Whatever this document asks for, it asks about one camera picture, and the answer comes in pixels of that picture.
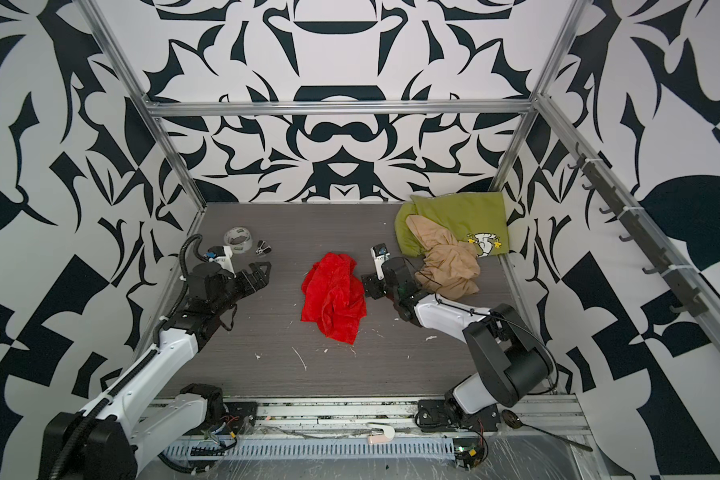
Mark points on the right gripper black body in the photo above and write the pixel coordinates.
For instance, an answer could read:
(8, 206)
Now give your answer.
(380, 287)

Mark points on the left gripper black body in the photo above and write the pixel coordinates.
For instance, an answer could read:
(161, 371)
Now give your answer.
(234, 288)

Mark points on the red cloth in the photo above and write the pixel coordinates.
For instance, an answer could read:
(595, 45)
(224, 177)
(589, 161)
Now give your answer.
(334, 298)

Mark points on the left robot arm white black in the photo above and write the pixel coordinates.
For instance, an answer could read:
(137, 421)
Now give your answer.
(111, 437)

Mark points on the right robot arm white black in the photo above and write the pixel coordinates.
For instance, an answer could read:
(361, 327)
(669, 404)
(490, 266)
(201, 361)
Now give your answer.
(510, 360)

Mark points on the beige tan cloth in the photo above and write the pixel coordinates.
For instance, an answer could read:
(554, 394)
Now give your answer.
(450, 267)

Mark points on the green cloth with print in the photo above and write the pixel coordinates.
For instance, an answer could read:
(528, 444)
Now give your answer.
(473, 217)

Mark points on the black binder clip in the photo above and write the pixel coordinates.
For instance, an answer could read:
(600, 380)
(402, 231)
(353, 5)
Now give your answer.
(262, 248)

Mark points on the clear tape roll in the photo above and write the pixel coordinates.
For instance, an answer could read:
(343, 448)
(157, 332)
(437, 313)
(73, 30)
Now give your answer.
(238, 239)

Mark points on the white plastic hook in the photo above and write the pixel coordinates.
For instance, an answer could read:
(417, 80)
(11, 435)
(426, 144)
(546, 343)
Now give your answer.
(380, 434)

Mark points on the small electronics board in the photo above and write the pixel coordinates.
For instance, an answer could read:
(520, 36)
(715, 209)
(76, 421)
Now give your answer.
(470, 452)

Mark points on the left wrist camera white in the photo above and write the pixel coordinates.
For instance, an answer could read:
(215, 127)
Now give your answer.
(221, 255)

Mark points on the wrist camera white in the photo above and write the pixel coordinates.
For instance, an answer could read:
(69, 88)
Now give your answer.
(221, 255)
(381, 255)

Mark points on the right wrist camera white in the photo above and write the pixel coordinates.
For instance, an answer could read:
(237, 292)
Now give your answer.
(381, 255)

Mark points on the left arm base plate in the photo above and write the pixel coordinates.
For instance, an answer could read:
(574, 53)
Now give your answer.
(236, 417)

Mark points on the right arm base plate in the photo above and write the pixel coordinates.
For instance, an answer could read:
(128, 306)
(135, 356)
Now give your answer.
(440, 415)

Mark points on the white slotted cable duct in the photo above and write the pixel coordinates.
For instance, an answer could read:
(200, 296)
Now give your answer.
(317, 449)

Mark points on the black wall hook rack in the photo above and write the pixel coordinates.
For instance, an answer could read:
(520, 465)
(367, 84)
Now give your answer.
(642, 230)

